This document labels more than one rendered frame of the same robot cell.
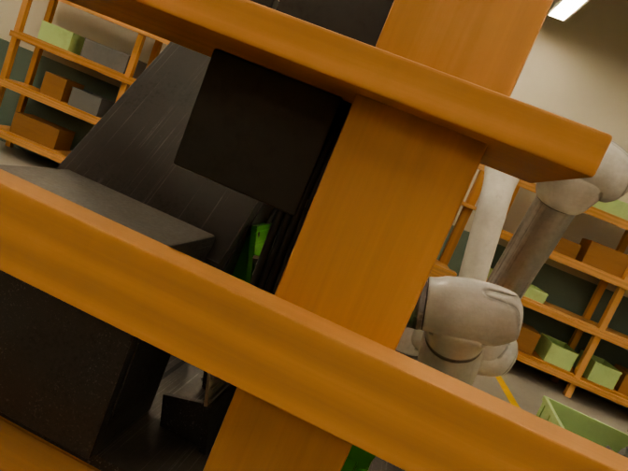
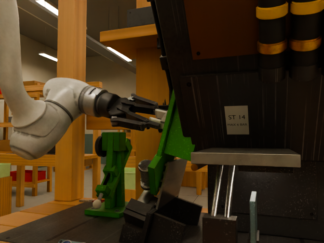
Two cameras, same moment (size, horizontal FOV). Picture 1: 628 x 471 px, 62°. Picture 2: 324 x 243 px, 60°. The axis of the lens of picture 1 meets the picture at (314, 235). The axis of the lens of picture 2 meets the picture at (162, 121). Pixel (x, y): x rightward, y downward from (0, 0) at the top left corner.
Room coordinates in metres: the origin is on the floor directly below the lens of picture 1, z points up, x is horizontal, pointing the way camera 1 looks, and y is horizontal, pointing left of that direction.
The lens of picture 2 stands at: (1.66, 0.18, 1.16)
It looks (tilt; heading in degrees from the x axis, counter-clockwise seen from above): 3 degrees up; 192
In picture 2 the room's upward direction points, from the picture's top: straight up
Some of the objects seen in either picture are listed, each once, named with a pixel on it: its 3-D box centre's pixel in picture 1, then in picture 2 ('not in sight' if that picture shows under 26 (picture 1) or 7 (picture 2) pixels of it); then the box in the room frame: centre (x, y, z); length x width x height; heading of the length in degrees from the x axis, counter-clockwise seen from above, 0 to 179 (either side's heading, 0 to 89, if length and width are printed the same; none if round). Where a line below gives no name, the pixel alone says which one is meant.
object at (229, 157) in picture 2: not in sight; (248, 155); (1.02, 0.25, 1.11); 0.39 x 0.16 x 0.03; 171
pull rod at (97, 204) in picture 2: not in sight; (99, 198); (0.82, -0.19, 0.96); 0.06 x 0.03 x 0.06; 171
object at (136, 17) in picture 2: not in sight; (148, 19); (0.65, -0.07, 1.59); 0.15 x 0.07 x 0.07; 81
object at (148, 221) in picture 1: (78, 300); (263, 165); (0.79, 0.31, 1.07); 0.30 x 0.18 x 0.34; 81
